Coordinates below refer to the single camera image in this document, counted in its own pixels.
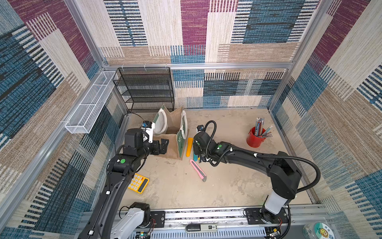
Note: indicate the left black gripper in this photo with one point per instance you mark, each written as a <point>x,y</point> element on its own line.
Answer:
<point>156,150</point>

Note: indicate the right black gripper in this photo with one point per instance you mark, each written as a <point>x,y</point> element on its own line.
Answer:
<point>198,151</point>

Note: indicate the green Christmas burlap tote bag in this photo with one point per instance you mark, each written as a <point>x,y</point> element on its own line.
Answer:
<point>174,127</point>

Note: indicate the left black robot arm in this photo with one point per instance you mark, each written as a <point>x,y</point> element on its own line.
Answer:
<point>119,174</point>

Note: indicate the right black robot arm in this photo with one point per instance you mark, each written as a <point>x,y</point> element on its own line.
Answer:
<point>280,168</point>

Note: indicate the yellow utility knife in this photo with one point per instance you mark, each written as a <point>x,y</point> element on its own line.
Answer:
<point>189,146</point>

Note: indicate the teal utility knife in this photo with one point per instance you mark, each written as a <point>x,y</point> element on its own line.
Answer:
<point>195,158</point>

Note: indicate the pink grey utility knife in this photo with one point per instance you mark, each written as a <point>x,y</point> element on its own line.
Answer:
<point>199,171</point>

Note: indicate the yellow calculator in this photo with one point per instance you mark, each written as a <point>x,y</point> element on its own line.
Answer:
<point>138,183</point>

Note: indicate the red pencil cup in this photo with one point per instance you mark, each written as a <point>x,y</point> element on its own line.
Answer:
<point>252,140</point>

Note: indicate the pencils in cup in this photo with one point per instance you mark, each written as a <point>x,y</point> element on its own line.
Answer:
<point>260,131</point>

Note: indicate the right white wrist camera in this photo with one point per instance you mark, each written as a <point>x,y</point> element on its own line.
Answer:
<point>200,128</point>

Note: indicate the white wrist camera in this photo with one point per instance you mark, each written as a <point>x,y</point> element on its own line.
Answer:
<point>148,131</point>
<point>200,128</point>

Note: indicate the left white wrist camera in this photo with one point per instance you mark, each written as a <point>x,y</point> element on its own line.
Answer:
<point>148,131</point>

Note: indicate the black wire mesh shelf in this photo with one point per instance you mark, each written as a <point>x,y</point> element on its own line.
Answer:
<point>145,89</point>

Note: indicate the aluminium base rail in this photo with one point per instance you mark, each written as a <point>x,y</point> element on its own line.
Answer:
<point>223,223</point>

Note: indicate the white wire mesh basket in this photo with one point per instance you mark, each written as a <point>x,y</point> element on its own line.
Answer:
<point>86,113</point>

